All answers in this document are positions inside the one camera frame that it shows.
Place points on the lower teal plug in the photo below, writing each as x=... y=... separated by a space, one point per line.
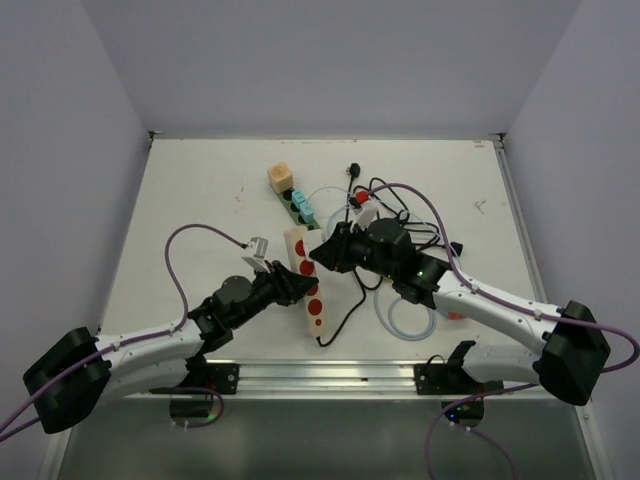
x=306 y=214

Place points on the orange cube adapter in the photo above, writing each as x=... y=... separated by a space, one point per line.
x=280 y=177

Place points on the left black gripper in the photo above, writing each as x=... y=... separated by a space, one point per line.
x=288 y=286

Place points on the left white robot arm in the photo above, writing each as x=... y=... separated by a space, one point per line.
x=82 y=370

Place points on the black square plug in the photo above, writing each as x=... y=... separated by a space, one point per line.
x=457 y=248

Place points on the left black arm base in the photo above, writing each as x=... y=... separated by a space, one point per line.
x=220 y=377

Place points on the beige red power strip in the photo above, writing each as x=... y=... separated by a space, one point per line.
x=298 y=240

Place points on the green power strip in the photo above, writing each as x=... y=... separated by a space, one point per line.
x=285 y=199

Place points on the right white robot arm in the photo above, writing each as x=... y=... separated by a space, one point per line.
x=558 y=348

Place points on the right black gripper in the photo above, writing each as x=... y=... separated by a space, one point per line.
x=334 y=253

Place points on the black three-pin plug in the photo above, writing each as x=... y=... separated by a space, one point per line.
x=353 y=170

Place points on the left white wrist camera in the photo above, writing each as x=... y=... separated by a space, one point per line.
x=254 y=254

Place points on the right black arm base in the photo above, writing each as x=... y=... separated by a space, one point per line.
x=449 y=378

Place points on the aluminium front rail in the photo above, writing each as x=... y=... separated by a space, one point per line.
x=325 y=380

